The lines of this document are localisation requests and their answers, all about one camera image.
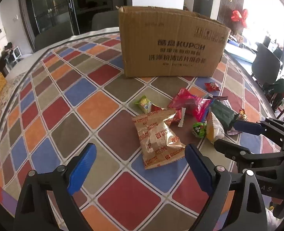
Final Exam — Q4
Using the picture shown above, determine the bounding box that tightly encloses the colourful wrapped candy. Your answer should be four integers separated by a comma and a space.
238, 109, 247, 121

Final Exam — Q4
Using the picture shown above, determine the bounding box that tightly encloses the yellow green candy packet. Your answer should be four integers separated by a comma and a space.
134, 95, 152, 114

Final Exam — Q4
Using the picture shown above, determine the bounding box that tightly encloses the green round candy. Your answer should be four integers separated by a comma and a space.
192, 122, 207, 139

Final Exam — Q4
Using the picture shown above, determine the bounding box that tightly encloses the purple snack bag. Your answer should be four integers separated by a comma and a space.
214, 96, 241, 136

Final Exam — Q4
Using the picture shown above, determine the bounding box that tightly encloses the dark chair right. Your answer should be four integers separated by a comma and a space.
252, 43, 281, 86

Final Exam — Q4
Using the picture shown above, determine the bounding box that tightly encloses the dark green snack bag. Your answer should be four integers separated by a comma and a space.
210, 100, 239, 132

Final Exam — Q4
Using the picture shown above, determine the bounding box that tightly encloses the red bow decoration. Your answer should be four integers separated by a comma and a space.
231, 9, 248, 28

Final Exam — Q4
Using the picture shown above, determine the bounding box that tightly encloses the pink snack bag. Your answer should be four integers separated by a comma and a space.
168, 88, 214, 122

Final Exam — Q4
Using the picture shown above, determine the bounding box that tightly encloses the gold fortune biscuits bag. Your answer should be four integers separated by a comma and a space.
132, 109, 185, 169

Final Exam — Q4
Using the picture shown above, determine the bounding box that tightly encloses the brown cardboard box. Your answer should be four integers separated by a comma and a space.
118, 6, 230, 77

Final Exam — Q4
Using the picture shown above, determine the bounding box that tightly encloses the seated person far left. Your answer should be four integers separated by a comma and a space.
0, 42, 14, 72

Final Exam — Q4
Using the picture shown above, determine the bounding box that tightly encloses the small red snack packet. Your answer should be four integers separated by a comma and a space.
151, 104, 186, 127

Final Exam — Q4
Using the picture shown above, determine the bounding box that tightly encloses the cream gold snack bag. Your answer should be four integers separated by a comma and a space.
206, 111, 224, 144

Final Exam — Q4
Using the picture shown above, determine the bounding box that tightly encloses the dark chair behind table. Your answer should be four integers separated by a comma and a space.
91, 10, 119, 31

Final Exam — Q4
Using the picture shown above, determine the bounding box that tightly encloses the colourful checkered tablecloth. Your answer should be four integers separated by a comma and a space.
0, 33, 273, 230

